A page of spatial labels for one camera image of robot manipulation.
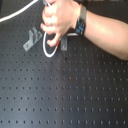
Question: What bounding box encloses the person's bare hand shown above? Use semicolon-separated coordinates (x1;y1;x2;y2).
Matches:
41;0;80;47

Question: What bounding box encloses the white cable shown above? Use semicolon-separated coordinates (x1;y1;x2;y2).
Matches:
0;0;78;59

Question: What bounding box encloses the person's bare forearm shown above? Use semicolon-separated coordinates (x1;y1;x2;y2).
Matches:
84;11;128;60

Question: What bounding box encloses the black smartwatch with grey band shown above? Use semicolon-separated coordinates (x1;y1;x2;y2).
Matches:
75;5;87;36

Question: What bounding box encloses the grey metal cable clip right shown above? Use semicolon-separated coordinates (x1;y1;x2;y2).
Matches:
61;36;68;51

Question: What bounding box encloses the grey metal cable clip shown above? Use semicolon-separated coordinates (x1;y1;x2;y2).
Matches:
23;27;43;52
61;36;68;51

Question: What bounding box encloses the grey metal cable clip left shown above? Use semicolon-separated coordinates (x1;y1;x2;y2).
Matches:
23;27;43;52

